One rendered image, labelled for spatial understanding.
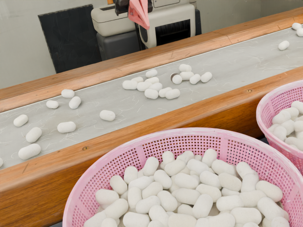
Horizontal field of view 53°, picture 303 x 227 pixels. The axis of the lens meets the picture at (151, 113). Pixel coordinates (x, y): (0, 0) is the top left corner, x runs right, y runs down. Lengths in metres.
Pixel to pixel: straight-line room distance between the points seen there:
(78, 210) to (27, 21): 2.39
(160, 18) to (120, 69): 0.55
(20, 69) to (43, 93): 2.00
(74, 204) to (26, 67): 2.44
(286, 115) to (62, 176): 0.36
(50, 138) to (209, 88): 0.34
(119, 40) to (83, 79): 0.82
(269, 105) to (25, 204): 0.41
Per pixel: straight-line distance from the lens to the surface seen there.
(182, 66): 0.76
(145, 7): 0.80
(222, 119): 0.52
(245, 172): 0.42
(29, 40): 2.73
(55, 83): 0.81
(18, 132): 0.66
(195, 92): 0.65
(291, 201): 0.38
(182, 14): 1.36
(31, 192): 0.47
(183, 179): 0.40
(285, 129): 0.50
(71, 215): 0.37
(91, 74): 0.80
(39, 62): 2.76
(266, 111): 0.53
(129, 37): 1.60
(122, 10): 0.84
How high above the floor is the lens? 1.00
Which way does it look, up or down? 27 degrees down
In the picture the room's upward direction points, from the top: 10 degrees counter-clockwise
